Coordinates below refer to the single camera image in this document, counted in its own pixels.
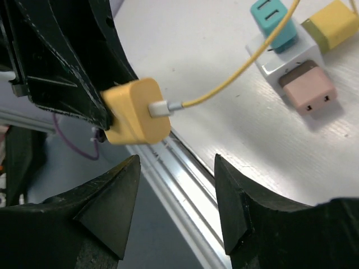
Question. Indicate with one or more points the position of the white cube socket adapter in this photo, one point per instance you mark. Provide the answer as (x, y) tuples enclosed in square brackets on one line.
[(273, 66)]

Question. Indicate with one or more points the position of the brown cube charger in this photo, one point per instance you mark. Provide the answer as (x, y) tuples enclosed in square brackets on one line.
[(308, 87)]

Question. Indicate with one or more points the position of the aluminium table frame rail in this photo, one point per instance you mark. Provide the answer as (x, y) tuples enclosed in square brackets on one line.
[(175, 223)]

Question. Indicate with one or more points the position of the yellow two-port USB charger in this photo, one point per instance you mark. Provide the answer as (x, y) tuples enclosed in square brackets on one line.
[(332, 25)]

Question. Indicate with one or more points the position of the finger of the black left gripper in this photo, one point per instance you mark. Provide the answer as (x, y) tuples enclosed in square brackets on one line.
[(67, 54)]

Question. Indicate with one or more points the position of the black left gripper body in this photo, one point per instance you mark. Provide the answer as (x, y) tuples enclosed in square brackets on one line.
[(8, 47)]

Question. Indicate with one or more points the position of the yellow charger with cable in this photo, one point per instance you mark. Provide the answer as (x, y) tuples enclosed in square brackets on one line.
[(132, 121)]

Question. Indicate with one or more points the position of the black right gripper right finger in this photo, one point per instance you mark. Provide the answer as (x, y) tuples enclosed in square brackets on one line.
[(262, 229)]

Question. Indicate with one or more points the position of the teal USB charger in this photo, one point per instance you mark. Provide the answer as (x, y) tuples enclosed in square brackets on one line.
[(268, 14)]

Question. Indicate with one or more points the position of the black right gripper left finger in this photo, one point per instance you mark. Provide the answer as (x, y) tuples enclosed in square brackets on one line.
[(85, 227)]

